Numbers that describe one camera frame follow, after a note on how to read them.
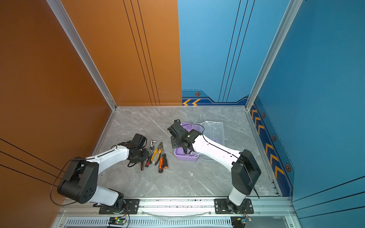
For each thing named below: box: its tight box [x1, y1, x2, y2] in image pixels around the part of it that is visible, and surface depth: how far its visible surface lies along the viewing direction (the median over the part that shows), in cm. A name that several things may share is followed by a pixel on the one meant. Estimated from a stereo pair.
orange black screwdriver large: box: [158, 152, 164, 173], surface depth 87 cm
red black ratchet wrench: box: [140, 161, 145, 171], surface depth 89 cm
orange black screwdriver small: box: [162, 153, 169, 170], surface depth 88 cm
